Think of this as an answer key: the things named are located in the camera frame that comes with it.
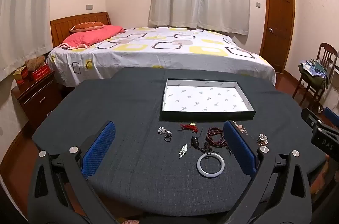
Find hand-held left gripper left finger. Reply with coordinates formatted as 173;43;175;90
26;120;125;224

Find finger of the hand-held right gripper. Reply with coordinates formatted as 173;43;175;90
301;107;324;134
324;107;339;124

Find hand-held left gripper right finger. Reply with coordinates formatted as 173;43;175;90
223;120;314;224

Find pearl and gold brooch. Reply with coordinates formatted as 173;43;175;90
257;133;270;146

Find dark red bead bracelet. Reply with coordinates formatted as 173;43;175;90
207;127;229;153

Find pale jade bangle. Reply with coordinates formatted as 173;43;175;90
196;153;225;177

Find dark carved pendant with cord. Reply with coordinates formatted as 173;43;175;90
191;135;212;157

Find red knot charm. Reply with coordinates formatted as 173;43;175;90
179;122;200;132

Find green box with white lining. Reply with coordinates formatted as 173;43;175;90
160;78;257;122

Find dark grey tablecloth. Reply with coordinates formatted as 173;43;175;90
31;67;327;217

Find pile of clothes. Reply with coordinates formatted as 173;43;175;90
299;58;330;89

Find wooden chair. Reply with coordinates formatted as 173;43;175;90
293;43;339;108

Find dark wooden nightstand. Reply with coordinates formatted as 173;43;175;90
11;69;63;129

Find red box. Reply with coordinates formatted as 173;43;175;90
29;64;51;81

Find wooden door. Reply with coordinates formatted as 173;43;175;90
259;0;296;73

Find brown teddy bear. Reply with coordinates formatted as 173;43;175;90
25;56;45;72

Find gold box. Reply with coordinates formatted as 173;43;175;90
13;67;28;81

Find pink blanket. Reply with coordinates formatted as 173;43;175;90
59;25;125;50

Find bed with patterned sheet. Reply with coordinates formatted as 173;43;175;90
49;26;276;88

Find red patterned pillow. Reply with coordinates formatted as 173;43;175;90
69;22;106;33

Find wooden headboard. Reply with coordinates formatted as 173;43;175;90
50;11;111;48

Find white sheer side curtain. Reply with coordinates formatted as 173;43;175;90
0;0;57;81

